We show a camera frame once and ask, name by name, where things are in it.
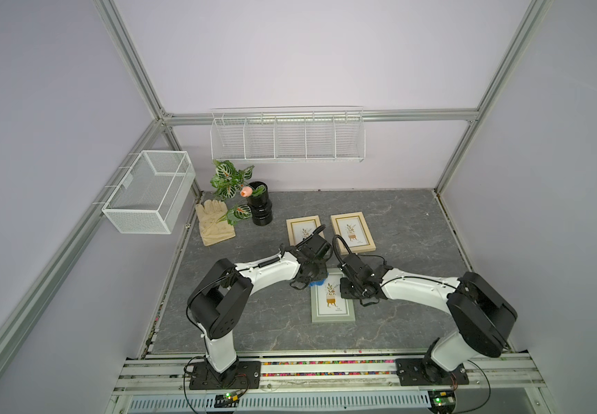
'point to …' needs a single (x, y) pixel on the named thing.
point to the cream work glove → (213, 232)
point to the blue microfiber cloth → (319, 282)
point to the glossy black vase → (260, 205)
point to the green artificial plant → (229, 182)
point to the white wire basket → (150, 196)
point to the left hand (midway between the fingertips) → (321, 276)
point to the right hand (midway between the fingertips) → (344, 288)
